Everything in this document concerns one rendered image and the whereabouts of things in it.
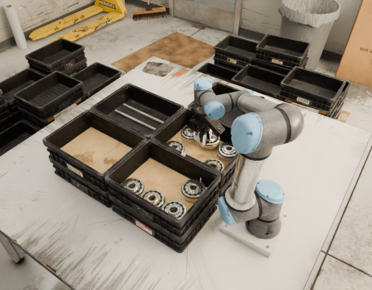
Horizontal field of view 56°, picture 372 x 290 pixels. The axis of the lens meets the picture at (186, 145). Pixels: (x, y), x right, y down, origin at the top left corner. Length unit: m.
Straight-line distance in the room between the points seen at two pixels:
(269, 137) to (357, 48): 3.08
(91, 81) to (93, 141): 1.37
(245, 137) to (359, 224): 1.78
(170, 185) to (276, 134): 0.65
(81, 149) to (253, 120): 1.00
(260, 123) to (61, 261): 0.99
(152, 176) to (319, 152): 0.93
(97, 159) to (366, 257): 1.76
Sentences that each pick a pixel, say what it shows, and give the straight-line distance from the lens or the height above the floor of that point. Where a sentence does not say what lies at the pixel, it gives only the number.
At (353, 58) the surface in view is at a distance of 4.09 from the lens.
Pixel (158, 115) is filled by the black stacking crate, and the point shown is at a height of 0.83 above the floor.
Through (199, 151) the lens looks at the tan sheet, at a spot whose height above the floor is 0.83.
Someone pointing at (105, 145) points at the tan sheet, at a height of 0.83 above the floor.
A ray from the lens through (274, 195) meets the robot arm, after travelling 1.40.
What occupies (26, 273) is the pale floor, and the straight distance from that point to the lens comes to 2.47.
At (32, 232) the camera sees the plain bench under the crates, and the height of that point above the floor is 0.70.
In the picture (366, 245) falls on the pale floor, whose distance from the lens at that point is 2.63.
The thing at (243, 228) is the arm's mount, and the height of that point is 0.73.
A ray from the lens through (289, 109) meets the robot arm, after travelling 1.12.
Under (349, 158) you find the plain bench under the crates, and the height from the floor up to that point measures 0.70.
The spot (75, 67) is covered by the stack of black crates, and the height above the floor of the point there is 0.47.
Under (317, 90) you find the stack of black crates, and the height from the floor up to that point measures 0.49.
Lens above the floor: 2.02
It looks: 43 degrees down
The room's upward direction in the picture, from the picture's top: straight up
